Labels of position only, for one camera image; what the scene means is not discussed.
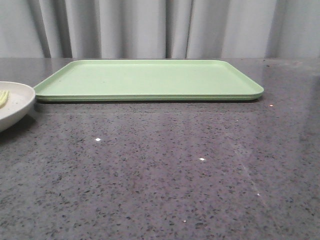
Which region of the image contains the white speckled plate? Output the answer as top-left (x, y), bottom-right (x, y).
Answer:
top-left (0, 81), bottom-right (36, 132)

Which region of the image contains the yellow plastic fork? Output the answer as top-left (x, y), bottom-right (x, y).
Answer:
top-left (0, 90), bottom-right (9, 108)

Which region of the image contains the light green tray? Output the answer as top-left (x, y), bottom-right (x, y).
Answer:
top-left (34, 59), bottom-right (264, 102)

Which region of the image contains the grey curtain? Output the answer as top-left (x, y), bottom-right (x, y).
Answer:
top-left (0, 0), bottom-right (320, 59)

